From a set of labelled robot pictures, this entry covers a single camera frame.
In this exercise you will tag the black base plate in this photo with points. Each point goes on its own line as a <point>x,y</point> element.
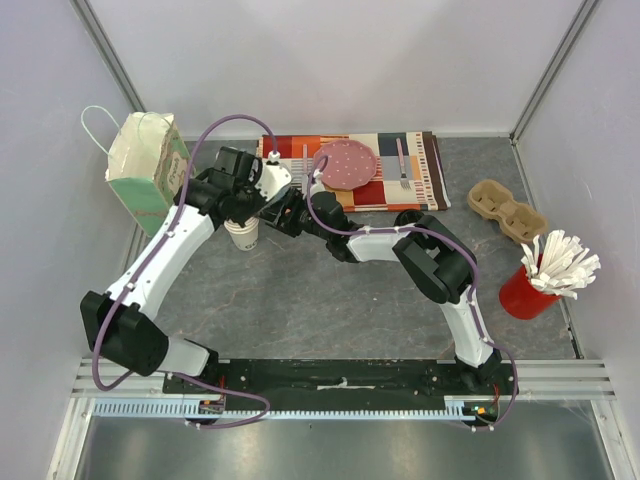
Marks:
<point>427,376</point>

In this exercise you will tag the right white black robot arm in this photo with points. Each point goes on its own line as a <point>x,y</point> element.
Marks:
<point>439,265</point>

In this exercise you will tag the green paper gift bag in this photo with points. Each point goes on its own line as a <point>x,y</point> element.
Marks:
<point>146,166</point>

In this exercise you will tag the pink dotted plate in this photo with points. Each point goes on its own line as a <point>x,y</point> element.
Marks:
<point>345,164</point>

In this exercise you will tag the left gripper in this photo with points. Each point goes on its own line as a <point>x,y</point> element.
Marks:
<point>261,203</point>

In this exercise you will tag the cardboard cup carrier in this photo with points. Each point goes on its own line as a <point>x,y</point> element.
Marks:
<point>518,221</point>

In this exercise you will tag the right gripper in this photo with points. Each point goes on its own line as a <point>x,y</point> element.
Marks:
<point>279,214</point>

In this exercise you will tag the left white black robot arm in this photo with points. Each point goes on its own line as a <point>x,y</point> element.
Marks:
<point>119,323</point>

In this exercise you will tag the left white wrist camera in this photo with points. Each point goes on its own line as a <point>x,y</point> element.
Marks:
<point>275,178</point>

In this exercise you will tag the red straw holder cup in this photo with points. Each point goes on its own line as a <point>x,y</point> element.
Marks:
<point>521,300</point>

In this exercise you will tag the white wrapped straws bundle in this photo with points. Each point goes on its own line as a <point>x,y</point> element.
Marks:
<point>562,266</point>

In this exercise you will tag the colourful patchwork placemat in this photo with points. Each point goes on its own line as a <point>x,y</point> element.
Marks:
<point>383,192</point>

